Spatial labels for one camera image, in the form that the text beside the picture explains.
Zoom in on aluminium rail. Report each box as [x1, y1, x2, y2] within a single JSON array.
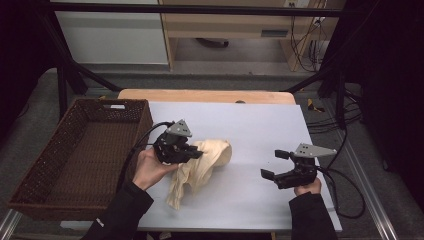
[[0, 209, 24, 240], [328, 99, 399, 240]]

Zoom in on bundle of black floor cables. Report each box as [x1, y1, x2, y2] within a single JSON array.
[[305, 89, 364, 135]]

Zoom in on light wooden desk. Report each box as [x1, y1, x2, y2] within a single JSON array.
[[158, 0, 346, 73]]

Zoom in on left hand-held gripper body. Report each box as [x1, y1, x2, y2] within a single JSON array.
[[153, 118, 194, 166]]

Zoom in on person's left hand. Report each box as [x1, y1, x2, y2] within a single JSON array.
[[132, 147, 180, 192]]

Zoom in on white cabinet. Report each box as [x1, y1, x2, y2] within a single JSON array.
[[48, 0, 170, 66]]

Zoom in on black horizontal frame bar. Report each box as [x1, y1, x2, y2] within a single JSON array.
[[46, 1, 349, 18]]

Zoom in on black curtain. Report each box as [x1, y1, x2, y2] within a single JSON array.
[[324, 0, 424, 204], [0, 0, 66, 149]]

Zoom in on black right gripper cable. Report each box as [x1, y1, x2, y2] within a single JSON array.
[[315, 128, 367, 220]]

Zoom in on hanging black cables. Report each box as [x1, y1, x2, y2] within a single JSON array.
[[289, 14, 329, 73]]

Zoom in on pale yellow cloth garment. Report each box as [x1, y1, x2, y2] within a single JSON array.
[[165, 138, 234, 211]]

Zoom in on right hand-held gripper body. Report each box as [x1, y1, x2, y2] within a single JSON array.
[[273, 142, 338, 190]]

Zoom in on black metal stand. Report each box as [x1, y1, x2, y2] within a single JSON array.
[[39, 13, 123, 118], [284, 63, 349, 130]]

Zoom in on brown wicker basket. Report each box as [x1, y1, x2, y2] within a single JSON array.
[[7, 96, 155, 223]]

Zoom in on person's right hand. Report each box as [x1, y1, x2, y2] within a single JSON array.
[[293, 177, 323, 197]]

